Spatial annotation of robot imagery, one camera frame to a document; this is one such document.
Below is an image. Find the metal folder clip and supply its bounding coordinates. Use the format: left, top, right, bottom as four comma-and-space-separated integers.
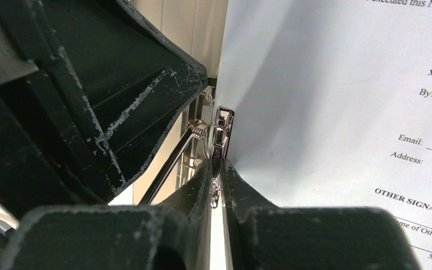
138, 86, 235, 209

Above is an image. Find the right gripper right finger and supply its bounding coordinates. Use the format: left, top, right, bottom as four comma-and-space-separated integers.
220, 159, 420, 269

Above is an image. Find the brown cardboard folder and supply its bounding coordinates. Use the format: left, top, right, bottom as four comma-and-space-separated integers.
131, 1, 228, 205

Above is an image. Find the printed paper sheet stack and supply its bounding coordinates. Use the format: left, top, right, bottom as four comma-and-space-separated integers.
216, 1, 432, 269

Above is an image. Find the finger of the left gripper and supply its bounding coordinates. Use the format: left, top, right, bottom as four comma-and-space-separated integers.
0, 1, 208, 219

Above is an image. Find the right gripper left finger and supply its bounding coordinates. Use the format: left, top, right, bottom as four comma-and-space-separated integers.
0, 160, 213, 269

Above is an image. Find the white paper sheet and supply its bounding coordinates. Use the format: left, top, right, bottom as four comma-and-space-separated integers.
108, 185, 133, 206

